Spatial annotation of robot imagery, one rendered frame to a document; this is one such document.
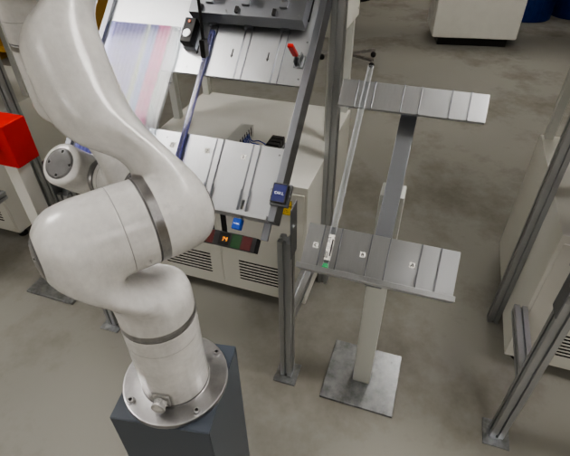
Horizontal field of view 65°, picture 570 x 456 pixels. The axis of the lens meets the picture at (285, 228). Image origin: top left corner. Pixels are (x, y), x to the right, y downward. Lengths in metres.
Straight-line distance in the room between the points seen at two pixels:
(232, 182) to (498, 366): 1.20
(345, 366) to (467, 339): 0.50
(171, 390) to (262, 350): 0.99
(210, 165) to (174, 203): 0.69
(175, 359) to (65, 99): 0.41
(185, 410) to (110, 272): 0.34
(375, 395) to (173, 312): 1.12
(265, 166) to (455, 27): 4.12
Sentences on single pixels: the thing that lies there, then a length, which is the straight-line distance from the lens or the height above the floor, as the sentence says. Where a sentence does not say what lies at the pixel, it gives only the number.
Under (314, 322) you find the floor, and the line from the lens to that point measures 1.86.
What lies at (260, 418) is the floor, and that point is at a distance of 1.63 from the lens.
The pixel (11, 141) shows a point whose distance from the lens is 1.81.
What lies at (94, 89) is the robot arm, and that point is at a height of 1.23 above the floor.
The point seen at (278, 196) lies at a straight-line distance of 1.14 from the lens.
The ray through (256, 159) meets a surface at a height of 0.82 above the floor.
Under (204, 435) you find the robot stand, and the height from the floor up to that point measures 0.69.
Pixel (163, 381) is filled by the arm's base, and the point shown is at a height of 0.79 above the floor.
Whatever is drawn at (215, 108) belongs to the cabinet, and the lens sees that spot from 2.05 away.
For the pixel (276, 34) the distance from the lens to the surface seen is 1.38.
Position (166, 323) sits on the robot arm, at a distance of 0.69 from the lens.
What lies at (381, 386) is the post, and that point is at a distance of 1.71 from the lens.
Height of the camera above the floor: 1.44
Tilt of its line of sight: 39 degrees down
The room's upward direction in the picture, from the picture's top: 1 degrees counter-clockwise
